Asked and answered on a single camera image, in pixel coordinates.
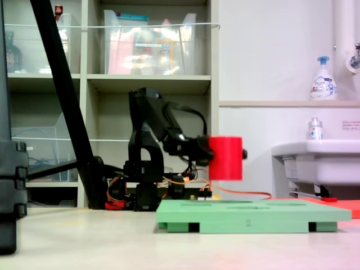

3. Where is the red cylinder block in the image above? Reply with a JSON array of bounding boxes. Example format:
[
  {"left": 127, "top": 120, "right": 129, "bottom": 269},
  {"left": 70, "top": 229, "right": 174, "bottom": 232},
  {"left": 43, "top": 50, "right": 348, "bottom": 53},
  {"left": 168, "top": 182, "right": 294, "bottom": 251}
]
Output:
[{"left": 208, "top": 136, "right": 244, "bottom": 181}]

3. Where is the green shape-hole board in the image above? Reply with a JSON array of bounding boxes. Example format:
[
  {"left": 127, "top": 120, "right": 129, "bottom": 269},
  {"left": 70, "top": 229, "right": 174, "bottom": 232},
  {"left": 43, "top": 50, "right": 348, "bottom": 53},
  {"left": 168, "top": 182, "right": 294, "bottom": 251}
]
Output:
[{"left": 156, "top": 199, "right": 353, "bottom": 234}]

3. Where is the orange flat block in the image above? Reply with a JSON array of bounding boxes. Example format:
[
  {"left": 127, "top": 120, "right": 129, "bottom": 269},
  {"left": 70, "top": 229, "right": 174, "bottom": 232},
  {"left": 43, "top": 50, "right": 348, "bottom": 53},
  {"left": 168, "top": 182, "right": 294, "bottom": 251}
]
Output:
[{"left": 269, "top": 197, "right": 360, "bottom": 219}]

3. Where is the circuit board with connectors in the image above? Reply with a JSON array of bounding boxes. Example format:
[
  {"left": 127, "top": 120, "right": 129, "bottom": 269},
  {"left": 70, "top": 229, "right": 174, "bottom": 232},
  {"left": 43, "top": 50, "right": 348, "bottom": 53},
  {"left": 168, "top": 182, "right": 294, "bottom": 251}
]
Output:
[{"left": 188, "top": 193, "right": 221, "bottom": 201}]

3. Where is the beige shelf unit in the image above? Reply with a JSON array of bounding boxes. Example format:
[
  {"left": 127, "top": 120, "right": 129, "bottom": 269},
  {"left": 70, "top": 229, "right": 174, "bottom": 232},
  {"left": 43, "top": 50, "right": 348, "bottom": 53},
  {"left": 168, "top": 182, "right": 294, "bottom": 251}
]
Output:
[{"left": 2, "top": 0, "right": 220, "bottom": 208}]

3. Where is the small clear sanitizer bottle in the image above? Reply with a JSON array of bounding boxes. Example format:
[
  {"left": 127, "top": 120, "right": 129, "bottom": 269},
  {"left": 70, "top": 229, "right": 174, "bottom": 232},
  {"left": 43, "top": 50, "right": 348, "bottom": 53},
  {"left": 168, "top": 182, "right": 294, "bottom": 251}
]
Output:
[{"left": 308, "top": 117, "right": 323, "bottom": 141}]

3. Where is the white sink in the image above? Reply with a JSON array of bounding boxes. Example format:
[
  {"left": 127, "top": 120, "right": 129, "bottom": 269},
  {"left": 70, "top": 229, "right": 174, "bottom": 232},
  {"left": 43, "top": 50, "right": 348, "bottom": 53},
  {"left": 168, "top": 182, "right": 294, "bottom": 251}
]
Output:
[{"left": 271, "top": 139, "right": 360, "bottom": 187}]

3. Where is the red base clamp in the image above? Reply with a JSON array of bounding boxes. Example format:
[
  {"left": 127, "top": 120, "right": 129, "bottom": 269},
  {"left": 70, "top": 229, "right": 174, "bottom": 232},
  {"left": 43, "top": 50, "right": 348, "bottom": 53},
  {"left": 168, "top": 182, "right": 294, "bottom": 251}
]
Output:
[{"left": 105, "top": 199, "right": 126, "bottom": 211}]

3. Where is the clear bin with packages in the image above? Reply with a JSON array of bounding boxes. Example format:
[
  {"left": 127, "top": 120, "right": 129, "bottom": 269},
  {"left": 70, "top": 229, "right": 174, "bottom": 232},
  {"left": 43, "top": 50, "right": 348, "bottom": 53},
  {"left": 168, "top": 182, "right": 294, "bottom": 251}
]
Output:
[{"left": 103, "top": 10, "right": 197, "bottom": 76}]

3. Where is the white blue-pump soap bottle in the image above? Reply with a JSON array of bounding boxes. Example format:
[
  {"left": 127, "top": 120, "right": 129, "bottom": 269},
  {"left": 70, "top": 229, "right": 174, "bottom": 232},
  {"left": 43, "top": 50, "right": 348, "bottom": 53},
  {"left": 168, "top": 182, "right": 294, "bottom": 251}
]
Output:
[{"left": 309, "top": 56, "right": 338, "bottom": 101}]

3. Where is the thin black tripod leg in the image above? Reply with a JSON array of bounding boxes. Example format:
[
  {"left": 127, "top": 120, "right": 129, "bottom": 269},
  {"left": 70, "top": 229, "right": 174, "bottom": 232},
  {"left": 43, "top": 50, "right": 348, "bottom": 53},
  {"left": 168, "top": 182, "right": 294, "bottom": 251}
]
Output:
[{"left": 26, "top": 159, "right": 80, "bottom": 181}]

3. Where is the empty clear plastic bin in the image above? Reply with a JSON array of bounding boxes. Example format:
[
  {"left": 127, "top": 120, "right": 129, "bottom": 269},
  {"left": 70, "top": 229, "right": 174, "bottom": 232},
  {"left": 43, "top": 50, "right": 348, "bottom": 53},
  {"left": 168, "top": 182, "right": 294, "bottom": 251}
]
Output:
[{"left": 11, "top": 112, "right": 79, "bottom": 182}]

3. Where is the thick black tripod leg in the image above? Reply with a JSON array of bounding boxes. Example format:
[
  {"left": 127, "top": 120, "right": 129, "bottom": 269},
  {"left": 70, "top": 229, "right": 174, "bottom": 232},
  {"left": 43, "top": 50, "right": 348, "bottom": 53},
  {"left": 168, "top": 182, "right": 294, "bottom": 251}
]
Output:
[{"left": 29, "top": 0, "right": 105, "bottom": 210}]

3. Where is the clear bin with bottles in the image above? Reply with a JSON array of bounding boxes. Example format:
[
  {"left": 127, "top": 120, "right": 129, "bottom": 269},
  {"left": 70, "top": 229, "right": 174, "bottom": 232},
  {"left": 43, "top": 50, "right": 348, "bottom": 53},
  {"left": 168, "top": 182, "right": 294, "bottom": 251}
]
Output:
[{"left": 4, "top": 12, "right": 74, "bottom": 74}]

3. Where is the notched black stack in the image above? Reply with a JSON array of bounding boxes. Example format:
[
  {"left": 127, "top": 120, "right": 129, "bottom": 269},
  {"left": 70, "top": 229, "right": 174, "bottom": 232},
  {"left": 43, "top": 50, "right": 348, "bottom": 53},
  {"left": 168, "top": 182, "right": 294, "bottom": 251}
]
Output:
[{"left": 0, "top": 140, "right": 29, "bottom": 255}]

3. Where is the brown bottle red cap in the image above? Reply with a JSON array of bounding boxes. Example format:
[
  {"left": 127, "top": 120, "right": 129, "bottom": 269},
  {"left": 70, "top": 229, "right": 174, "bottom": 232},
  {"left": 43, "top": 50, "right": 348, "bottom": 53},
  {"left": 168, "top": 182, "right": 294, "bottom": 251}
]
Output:
[{"left": 53, "top": 4, "right": 64, "bottom": 22}]

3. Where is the black cable bundle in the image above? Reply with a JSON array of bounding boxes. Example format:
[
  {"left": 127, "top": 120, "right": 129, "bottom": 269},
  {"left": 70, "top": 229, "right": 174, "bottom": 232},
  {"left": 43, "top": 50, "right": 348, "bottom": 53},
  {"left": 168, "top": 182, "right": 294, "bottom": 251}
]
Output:
[{"left": 167, "top": 102, "right": 209, "bottom": 139}]

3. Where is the long orange cable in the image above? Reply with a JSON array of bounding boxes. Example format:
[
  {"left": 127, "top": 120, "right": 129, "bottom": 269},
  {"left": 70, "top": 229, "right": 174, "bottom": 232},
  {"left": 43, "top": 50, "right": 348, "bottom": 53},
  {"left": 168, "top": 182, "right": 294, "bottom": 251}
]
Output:
[{"left": 206, "top": 182, "right": 273, "bottom": 201}]

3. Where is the orange looped wire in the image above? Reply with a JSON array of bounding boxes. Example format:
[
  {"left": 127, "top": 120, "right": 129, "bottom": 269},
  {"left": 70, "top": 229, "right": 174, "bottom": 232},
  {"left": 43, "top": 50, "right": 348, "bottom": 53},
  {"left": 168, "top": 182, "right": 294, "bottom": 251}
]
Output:
[{"left": 106, "top": 175, "right": 128, "bottom": 204}]

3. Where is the red-print wall label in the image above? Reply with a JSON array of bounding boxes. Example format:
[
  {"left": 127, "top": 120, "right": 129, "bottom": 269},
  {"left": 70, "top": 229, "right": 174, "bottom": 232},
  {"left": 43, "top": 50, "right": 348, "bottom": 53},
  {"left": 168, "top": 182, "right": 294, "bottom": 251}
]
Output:
[{"left": 341, "top": 120, "right": 360, "bottom": 131}]

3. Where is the dark vertical post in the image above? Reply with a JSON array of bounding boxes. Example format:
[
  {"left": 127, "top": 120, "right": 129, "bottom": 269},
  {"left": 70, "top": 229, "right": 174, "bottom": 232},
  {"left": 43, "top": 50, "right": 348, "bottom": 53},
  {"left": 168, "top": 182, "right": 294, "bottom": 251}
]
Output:
[{"left": 0, "top": 0, "right": 12, "bottom": 142}]

